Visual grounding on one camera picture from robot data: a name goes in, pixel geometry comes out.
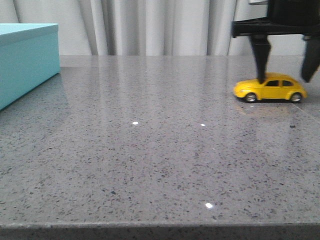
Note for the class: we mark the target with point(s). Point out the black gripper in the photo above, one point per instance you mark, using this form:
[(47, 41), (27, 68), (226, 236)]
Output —
[(283, 17)]

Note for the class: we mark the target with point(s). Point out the yellow toy beetle car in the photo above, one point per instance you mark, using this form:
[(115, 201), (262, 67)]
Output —
[(277, 86)]

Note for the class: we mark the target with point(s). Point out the blue box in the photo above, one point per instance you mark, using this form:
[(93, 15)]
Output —
[(29, 55)]

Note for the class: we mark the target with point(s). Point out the grey curtain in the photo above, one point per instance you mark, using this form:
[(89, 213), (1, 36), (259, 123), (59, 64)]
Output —
[(140, 27)]

